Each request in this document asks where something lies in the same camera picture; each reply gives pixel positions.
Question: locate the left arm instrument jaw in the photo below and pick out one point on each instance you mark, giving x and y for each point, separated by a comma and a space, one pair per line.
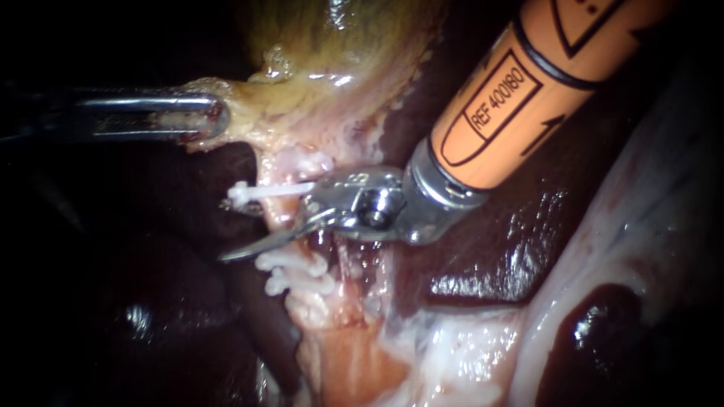
153, 116

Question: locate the white clip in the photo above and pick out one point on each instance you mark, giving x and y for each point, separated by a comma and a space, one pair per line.
294, 261
300, 282
266, 191

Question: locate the gallbladder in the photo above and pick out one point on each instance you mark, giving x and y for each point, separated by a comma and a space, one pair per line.
317, 62

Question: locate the thin tube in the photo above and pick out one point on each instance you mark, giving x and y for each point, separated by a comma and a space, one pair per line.
346, 265
283, 217

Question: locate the right arm instrument jaw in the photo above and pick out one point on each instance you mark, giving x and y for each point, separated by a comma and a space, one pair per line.
271, 243

